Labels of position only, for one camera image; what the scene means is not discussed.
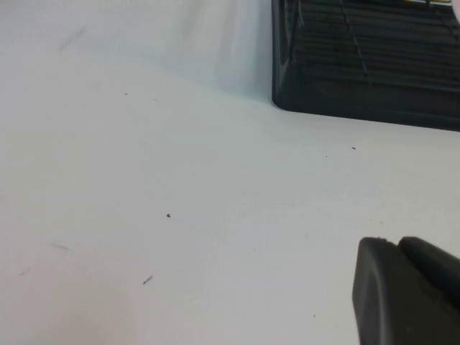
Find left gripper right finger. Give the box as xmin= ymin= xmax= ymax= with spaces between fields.
xmin=397 ymin=236 xmax=460 ymax=312

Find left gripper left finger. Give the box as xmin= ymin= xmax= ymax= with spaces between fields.
xmin=351 ymin=236 xmax=460 ymax=345

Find black plastic drain tray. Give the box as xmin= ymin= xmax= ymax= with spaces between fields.
xmin=271 ymin=0 xmax=460 ymax=132

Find black wire dish rack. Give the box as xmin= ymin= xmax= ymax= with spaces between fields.
xmin=287 ymin=0 xmax=460 ymax=84

